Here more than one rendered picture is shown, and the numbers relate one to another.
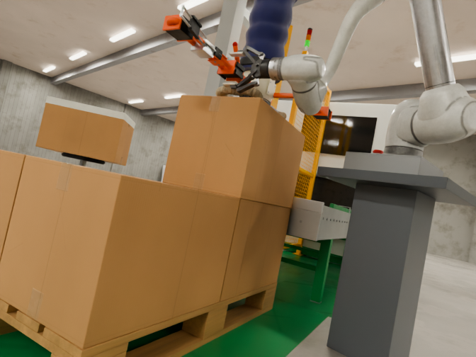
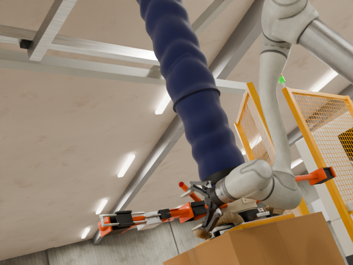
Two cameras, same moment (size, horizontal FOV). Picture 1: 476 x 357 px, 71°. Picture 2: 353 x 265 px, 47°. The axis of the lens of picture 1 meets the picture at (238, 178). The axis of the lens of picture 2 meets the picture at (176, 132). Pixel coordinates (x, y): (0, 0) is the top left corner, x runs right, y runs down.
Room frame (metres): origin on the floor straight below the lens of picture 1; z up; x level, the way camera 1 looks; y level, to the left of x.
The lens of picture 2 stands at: (-0.09, -0.38, 0.79)
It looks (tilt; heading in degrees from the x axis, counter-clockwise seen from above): 21 degrees up; 17
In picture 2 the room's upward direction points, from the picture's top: 19 degrees counter-clockwise
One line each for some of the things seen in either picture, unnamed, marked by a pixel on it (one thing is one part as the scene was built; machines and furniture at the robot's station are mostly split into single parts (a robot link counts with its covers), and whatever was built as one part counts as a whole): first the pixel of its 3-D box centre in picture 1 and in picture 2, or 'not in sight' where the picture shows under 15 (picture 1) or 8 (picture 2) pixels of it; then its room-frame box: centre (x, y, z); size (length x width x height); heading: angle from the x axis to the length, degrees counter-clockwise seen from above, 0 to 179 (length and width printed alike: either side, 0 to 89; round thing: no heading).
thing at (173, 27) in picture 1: (179, 28); (114, 224); (1.13, 0.30, 1.08); 0.08 x 0.07 x 0.05; 150
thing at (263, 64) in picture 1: (261, 69); (215, 197); (1.35, -0.01, 1.08); 0.09 x 0.07 x 0.08; 60
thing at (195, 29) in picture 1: (203, 35); (138, 216); (1.15, 0.22, 1.08); 0.31 x 0.03 x 0.05; 163
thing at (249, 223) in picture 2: not in sight; (259, 220); (1.61, -0.08, 0.97); 0.34 x 0.10 x 0.05; 150
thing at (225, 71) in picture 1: (231, 71); (192, 211); (1.44, 0.12, 1.08); 0.10 x 0.08 x 0.06; 60
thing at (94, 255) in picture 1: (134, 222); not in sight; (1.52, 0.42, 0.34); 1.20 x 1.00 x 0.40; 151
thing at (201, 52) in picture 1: (202, 48); (148, 220); (1.25, 0.23, 1.07); 0.07 x 0.07 x 0.04; 60
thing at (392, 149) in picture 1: (403, 157); not in sight; (1.47, -0.70, 0.86); 0.22 x 0.18 x 0.06; 139
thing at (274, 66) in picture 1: (278, 69); (228, 190); (1.31, -0.07, 1.08); 0.09 x 0.06 x 0.09; 150
